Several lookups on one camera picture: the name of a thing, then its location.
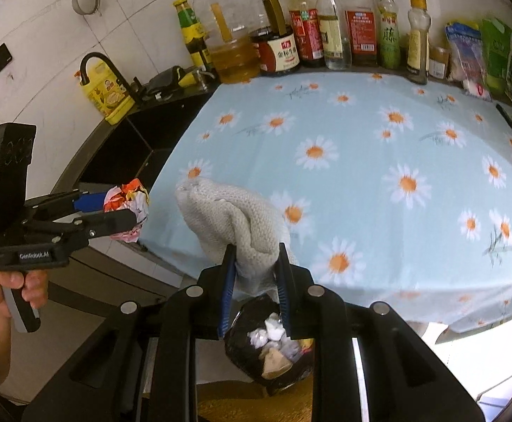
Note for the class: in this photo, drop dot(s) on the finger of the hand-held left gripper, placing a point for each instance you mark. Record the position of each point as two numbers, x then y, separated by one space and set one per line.
110 224
88 202

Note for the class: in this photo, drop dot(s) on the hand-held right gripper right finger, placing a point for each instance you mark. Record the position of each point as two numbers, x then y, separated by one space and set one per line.
285 292

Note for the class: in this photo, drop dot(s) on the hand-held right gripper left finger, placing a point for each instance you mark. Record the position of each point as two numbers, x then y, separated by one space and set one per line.
227 292

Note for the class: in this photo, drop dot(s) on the red white wrapper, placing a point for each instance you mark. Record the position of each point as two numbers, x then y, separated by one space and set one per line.
128 198

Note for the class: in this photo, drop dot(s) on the black trash bin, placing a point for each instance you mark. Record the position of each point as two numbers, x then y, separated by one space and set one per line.
245 360

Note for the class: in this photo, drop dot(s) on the white knit cloth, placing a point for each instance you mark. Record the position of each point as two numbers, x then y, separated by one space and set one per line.
229 220

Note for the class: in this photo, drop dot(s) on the person's left hand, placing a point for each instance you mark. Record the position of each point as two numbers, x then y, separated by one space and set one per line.
36 290

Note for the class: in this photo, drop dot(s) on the black sink basin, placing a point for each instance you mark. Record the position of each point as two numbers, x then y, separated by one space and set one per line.
150 134

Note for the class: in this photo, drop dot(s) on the yellow plastic jug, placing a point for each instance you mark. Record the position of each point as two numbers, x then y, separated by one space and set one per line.
106 96

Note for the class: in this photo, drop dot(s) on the black sink faucet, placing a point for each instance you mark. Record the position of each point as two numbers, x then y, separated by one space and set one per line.
115 72

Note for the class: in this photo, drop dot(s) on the blue daisy print tablecloth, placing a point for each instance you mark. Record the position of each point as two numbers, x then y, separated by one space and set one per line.
370 184

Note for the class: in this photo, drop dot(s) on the black yellow kitchen tool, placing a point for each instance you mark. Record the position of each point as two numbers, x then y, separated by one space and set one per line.
168 80

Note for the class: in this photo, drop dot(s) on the green glass bottle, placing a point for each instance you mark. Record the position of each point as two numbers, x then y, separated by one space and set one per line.
192 30

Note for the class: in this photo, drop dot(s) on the clear cooking oil jug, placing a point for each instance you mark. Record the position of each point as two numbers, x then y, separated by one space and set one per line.
234 61

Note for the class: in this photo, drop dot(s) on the dark soy sauce jug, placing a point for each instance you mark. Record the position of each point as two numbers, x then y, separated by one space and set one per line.
280 55

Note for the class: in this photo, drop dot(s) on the red label sauce bottle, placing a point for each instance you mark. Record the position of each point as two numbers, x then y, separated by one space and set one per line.
306 30

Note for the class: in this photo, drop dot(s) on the clear bottle yellow cap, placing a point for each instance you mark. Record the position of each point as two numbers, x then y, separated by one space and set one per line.
331 30

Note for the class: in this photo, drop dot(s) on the green label bottle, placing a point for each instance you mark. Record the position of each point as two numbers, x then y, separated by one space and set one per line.
389 37

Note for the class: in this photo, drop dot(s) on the small glass jar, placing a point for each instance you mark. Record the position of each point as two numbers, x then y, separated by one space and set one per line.
439 63

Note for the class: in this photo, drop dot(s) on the dark bottle red label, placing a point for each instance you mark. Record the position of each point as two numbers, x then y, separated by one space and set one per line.
360 26

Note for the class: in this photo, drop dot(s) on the clear bottle yellow label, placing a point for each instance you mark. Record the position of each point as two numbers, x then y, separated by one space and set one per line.
417 48

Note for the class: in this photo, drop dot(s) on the small white red packet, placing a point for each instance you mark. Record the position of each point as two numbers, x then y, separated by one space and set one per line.
478 90

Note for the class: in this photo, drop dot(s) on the black marker pen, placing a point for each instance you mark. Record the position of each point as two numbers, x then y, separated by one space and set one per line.
505 115

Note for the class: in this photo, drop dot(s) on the blue white packet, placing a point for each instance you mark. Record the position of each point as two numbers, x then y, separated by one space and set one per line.
463 50

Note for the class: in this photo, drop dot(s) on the green packet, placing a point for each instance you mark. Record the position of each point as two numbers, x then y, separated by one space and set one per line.
495 52

